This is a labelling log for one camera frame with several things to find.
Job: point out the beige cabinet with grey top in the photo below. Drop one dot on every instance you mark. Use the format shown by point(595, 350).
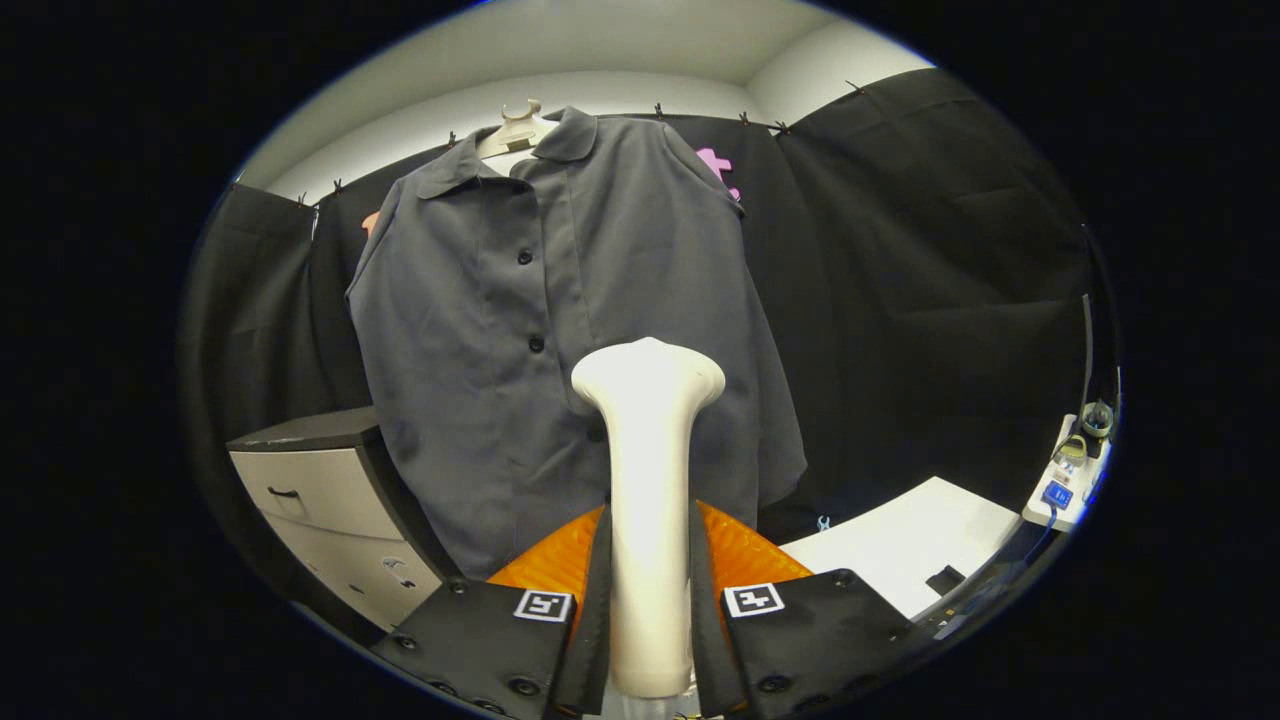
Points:
point(320, 490)

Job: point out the white table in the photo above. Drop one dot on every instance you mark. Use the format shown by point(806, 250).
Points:
point(900, 545)

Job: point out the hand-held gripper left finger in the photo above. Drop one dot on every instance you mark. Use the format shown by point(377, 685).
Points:
point(592, 650)

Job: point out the cream clothes hanger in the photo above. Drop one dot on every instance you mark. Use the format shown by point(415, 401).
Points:
point(515, 132)

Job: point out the dark grey button shirt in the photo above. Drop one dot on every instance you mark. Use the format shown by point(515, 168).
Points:
point(470, 400)

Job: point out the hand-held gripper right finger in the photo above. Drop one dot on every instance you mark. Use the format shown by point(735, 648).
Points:
point(708, 650)

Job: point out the small black block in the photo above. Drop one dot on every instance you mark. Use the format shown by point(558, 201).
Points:
point(945, 579)

